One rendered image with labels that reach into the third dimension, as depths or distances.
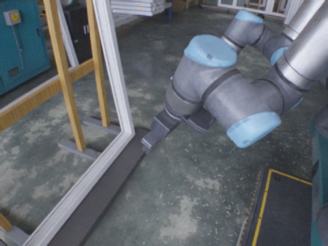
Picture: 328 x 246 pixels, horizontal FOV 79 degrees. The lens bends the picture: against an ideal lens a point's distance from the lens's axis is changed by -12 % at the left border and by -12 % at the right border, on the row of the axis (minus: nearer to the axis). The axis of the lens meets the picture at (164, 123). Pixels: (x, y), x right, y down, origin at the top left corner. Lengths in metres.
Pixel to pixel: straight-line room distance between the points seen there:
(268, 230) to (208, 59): 0.84
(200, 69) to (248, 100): 0.10
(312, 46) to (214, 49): 0.17
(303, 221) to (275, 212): 0.13
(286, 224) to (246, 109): 0.82
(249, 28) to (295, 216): 0.84
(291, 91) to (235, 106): 0.14
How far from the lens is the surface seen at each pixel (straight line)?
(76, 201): 1.36
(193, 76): 0.41
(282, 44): 0.76
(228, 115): 0.38
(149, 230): 1.32
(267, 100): 0.41
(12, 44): 2.77
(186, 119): 0.52
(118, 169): 1.51
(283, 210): 1.16
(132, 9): 4.33
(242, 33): 0.83
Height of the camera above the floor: 1.19
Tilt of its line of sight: 38 degrees down
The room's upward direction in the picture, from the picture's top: 3 degrees clockwise
